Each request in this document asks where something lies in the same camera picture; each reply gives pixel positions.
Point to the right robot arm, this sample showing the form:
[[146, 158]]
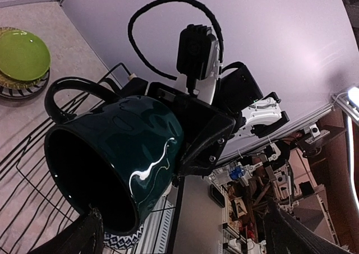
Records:
[[213, 102]]

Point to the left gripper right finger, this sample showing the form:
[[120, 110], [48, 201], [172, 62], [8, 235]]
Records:
[[284, 234]]

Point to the blue white patterned bowl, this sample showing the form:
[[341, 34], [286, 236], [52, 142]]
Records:
[[125, 242]]

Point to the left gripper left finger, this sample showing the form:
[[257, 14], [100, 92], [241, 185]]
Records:
[[84, 235]]

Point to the green plastic plate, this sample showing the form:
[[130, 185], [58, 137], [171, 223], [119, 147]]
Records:
[[22, 55]]

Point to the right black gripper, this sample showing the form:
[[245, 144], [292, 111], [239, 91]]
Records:
[[206, 128]]

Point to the woven bamboo plate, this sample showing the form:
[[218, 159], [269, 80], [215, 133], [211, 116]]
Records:
[[16, 81]]

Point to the dark teal mug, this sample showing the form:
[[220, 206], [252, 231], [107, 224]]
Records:
[[118, 157]]

